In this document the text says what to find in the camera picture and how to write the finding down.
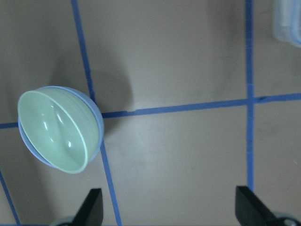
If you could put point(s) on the clear plastic food container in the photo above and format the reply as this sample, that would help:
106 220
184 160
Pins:
287 21

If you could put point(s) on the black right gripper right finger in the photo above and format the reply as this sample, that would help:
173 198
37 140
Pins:
250 210

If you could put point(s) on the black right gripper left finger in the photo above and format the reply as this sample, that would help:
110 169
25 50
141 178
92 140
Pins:
91 210

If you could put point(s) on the blue bowl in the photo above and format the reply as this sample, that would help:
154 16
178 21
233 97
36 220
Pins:
97 117

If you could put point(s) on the green bowl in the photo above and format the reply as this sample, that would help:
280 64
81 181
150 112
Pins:
61 129

